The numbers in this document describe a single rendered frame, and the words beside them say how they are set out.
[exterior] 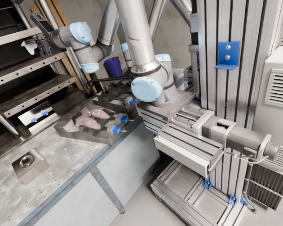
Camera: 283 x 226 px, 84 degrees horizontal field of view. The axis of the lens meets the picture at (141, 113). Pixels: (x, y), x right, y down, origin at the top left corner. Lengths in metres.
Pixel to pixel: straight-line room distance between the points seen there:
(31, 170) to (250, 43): 1.21
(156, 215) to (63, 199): 0.80
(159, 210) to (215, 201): 0.49
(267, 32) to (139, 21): 0.39
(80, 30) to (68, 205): 0.99
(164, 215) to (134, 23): 1.43
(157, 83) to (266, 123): 0.43
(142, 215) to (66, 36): 1.44
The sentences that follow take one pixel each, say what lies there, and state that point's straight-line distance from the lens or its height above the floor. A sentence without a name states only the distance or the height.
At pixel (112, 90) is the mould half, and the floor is 0.92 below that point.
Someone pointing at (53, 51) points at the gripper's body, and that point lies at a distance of 0.84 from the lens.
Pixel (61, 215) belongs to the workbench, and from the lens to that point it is 1.23.
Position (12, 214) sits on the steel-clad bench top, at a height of 0.80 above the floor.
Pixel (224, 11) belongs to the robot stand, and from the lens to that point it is 0.69.
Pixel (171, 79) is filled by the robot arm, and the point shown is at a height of 1.16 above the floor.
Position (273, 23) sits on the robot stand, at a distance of 0.65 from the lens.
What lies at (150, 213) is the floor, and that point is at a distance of 1.62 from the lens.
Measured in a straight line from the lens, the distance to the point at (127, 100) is 1.19.
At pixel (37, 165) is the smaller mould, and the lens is 1.15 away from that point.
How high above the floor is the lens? 1.47
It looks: 33 degrees down
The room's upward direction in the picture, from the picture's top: 18 degrees counter-clockwise
